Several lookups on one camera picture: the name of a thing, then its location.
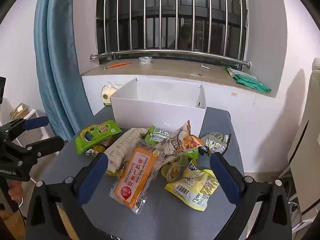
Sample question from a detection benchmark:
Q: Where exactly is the yellow tissue paper pack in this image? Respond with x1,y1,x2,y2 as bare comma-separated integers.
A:
101,81,123,107

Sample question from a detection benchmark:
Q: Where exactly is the yellow snack packet blue logo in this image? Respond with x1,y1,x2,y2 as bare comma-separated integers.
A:
164,162,220,212

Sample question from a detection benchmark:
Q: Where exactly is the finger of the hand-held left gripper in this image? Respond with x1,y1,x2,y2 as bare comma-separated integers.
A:
15,135,65,167
0,116,49,142

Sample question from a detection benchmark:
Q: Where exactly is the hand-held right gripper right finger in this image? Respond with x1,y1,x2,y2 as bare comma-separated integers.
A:
209,153,293,240

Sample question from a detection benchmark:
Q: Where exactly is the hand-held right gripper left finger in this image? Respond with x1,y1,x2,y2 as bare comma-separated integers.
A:
26,152,118,240

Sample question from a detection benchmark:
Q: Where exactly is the brown cardboard box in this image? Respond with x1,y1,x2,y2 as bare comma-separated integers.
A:
10,103,32,120

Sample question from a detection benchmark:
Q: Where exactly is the blue curtain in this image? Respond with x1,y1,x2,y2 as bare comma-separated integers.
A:
34,0,94,142

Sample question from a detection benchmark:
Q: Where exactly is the small green snack packet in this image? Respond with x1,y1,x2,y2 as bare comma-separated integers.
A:
144,125,173,144

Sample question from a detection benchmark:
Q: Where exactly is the large green snack packet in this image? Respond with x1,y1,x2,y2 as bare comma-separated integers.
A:
75,120,122,155

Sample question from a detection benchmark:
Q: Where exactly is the orange cake packet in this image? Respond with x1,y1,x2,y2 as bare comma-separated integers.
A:
109,140,160,214

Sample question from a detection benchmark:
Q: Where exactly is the silver snack packet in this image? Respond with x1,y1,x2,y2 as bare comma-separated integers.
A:
200,132,232,154

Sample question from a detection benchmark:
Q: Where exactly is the coconut print snack bag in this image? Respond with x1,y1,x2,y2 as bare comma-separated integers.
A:
160,120,206,161

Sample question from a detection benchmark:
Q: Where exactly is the steel window grille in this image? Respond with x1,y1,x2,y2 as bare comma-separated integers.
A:
90,0,252,68

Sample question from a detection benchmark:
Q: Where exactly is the person's left hand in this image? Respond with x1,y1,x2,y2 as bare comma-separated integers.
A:
9,180,24,202

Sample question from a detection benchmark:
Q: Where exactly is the white cardboard box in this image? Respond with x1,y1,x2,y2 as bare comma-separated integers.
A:
110,78,207,140

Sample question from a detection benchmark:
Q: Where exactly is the clear olive candy packet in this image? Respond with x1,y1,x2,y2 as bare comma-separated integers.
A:
160,155,193,183

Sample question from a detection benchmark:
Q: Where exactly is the white printed cracker tube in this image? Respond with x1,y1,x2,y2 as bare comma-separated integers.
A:
104,127,150,176

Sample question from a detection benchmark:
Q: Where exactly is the white side shelf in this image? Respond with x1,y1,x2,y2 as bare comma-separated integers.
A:
0,106,52,145

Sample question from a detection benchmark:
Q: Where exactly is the teal wipes packet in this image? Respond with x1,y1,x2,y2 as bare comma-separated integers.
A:
235,74,272,93

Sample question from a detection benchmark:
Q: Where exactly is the pale green plastic bag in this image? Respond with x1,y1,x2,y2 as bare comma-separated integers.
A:
223,65,250,80

